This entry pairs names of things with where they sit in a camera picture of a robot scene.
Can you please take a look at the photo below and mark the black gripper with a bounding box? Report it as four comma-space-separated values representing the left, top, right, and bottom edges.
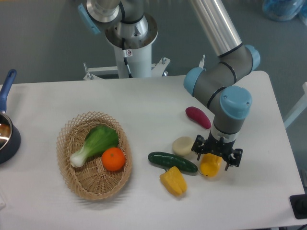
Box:
191, 134, 243, 171

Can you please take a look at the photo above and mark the yellow mango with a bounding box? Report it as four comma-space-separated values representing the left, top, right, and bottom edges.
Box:
200, 153, 223, 177

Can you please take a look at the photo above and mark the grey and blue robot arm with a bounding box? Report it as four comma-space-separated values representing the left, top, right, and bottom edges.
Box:
78, 0, 260, 167

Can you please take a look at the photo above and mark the purple sweet potato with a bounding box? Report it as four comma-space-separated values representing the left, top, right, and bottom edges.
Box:
185, 106, 211, 129

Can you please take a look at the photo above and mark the yellow bell pepper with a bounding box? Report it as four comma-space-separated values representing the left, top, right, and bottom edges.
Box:
159, 166, 188, 196

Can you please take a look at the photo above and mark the dark green cucumber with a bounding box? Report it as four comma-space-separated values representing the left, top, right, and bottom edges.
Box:
148, 151, 198, 173

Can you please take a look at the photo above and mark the black device at table edge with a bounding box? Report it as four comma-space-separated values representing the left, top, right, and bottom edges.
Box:
289, 194, 307, 219

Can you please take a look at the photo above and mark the orange tangerine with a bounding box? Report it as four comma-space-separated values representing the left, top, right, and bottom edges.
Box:
101, 147, 126, 172

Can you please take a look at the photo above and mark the green bok choy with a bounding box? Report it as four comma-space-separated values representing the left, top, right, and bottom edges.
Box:
69, 125, 119, 168

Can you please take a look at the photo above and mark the woven wicker basket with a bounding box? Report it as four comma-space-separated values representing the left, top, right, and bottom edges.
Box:
57, 112, 132, 200

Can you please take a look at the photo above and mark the blue plastic bag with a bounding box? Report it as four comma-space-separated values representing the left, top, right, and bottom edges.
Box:
262, 0, 307, 25

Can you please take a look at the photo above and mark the white frame leg right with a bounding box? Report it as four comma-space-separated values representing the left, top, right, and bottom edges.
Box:
283, 82, 307, 129

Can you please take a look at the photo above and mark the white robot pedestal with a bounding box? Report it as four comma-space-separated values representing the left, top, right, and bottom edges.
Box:
105, 13, 158, 78

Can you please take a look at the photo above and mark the black cable on pedestal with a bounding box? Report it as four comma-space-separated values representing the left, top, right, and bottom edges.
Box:
120, 37, 133, 79

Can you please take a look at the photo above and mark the white metal base frame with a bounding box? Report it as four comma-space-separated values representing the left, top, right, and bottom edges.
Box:
83, 54, 207, 81

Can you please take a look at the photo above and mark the blue saucepan with handle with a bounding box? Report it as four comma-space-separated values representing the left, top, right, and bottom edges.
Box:
0, 69, 21, 164

